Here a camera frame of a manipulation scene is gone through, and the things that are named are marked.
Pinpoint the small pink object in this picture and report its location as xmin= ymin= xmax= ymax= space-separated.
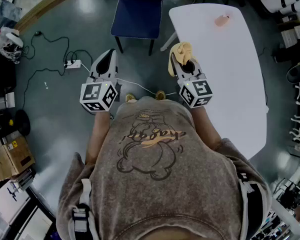
xmin=214 ymin=13 xmax=232 ymax=28

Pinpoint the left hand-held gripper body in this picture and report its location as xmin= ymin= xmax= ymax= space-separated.
xmin=79 ymin=75 xmax=120 ymax=113

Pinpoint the person's brown printed t-shirt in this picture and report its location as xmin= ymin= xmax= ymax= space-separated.
xmin=55 ymin=95 xmax=273 ymax=240

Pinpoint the white workbench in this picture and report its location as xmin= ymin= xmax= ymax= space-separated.
xmin=0 ymin=178 xmax=56 ymax=240

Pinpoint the person's right forearm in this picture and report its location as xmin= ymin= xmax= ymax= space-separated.
xmin=188 ymin=104 xmax=223 ymax=152

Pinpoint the dark blue chair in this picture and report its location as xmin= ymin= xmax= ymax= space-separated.
xmin=109 ymin=0 xmax=171 ymax=57

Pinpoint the yellow wiping cloth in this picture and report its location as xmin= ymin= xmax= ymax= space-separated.
xmin=167 ymin=41 xmax=199 ymax=77

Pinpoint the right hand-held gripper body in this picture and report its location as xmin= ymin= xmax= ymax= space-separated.
xmin=176 ymin=72 xmax=214 ymax=109

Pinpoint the white plastic bag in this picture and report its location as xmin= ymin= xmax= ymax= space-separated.
xmin=0 ymin=26 xmax=21 ymax=52

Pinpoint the white shelf unit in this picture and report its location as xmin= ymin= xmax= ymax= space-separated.
xmin=277 ymin=15 xmax=300 ymax=49

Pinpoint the grey plastic bag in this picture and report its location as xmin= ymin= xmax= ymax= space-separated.
xmin=0 ymin=0 xmax=23 ymax=32

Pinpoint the black yellow equipment case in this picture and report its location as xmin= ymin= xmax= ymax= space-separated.
xmin=0 ymin=113 xmax=17 ymax=143

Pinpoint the black hard case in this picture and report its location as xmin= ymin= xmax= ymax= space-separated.
xmin=0 ymin=51 xmax=17 ymax=100

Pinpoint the person's left shoe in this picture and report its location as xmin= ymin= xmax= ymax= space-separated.
xmin=124 ymin=93 xmax=138 ymax=104

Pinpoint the person's left forearm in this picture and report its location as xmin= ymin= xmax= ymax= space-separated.
xmin=84 ymin=108 xmax=114 ymax=165

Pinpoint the white black helmet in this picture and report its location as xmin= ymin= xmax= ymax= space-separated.
xmin=0 ymin=32 xmax=25 ymax=64

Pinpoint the white carton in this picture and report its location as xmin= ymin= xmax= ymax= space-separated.
xmin=0 ymin=91 xmax=16 ymax=120

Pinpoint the cluttered equipment bench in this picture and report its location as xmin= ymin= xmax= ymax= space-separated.
xmin=251 ymin=166 xmax=300 ymax=240

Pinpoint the low wooden platform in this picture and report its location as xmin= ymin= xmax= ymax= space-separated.
xmin=14 ymin=0 xmax=73 ymax=35

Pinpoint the long black cable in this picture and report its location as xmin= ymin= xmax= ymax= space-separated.
xmin=22 ymin=67 xmax=67 ymax=105

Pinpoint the white power strip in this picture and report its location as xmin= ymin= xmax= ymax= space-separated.
xmin=64 ymin=59 xmax=83 ymax=70

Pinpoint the cardboard box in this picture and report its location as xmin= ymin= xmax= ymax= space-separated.
xmin=0 ymin=135 xmax=36 ymax=186

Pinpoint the black power adapter with cable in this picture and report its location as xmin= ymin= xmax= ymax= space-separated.
xmin=22 ymin=30 xmax=71 ymax=67

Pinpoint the black white shoulder strap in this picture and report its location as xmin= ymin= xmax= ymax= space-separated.
xmin=71 ymin=178 xmax=94 ymax=240
xmin=236 ymin=171 xmax=265 ymax=240

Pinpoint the large white table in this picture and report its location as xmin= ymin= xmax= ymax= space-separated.
xmin=159 ymin=3 xmax=270 ymax=161

